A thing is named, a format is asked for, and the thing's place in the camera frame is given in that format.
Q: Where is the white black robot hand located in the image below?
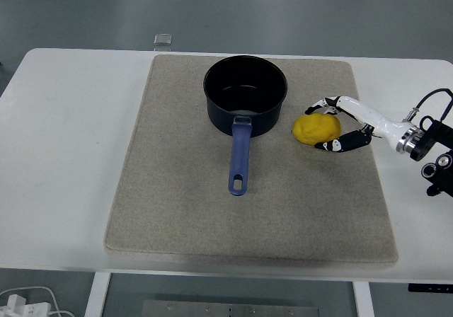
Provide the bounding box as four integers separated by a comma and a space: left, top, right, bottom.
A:
304, 96, 411, 154

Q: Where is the yellow potato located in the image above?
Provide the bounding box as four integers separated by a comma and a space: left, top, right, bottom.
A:
292, 113, 343, 146

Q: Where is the black table control panel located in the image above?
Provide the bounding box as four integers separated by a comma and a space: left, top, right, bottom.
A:
408, 283, 453, 293

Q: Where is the white table leg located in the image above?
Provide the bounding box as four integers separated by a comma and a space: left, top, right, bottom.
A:
84, 271, 112, 317
352, 280, 375, 317

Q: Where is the beige fabric mat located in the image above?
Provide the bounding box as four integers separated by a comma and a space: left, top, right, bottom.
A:
103, 54, 400, 265

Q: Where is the grey metal plate with screws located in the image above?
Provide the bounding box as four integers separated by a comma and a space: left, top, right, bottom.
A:
142, 299, 320, 317

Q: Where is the white power strip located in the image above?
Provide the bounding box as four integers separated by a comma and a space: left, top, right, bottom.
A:
0, 294, 51, 317

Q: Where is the dark blue pot with handle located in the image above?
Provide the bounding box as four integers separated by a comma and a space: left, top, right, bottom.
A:
202, 54, 288, 197

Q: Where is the white power cable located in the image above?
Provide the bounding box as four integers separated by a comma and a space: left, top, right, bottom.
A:
0, 286, 74, 317

